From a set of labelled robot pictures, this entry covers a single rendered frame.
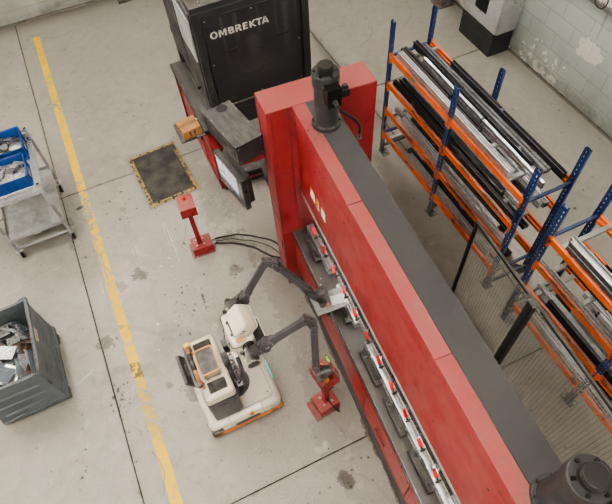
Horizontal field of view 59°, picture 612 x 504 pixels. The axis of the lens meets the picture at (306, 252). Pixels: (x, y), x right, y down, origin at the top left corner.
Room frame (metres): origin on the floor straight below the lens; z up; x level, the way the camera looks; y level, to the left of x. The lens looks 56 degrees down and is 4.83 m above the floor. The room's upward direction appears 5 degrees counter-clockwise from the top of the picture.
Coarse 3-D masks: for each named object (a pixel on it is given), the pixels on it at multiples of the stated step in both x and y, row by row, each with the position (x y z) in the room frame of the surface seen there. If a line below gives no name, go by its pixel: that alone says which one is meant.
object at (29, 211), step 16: (32, 144) 4.35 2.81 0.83; (32, 160) 4.12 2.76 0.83; (32, 176) 3.89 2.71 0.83; (48, 176) 4.35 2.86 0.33; (16, 192) 3.59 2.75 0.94; (32, 192) 3.67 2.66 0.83; (48, 192) 4.11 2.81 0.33; (16, 208) 3.92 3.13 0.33; (32, 208) 3.90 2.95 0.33; (48, 208) 3.88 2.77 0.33; (16, 224) 3.69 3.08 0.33; (32, 224) 3.67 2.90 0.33; (48, 224) 3.65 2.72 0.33; (64, 224) 3.65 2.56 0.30
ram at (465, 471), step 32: (320, 192) 2.48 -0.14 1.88; (320, 224) 2.50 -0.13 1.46; (352, 256) 1.94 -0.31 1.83; (352, 288) 1.92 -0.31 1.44; (384, 288) 1.53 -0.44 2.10; (384, 320) 1.48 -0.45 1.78; (384, 352) 1.42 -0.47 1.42; (416, 352) 1.14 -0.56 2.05; (416, 384) 1.07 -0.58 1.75; (416, 416) 0.98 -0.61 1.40; (448, 416) 0.80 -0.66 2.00; (448, 448) 0.70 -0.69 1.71; (480, 480) 0.48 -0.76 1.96
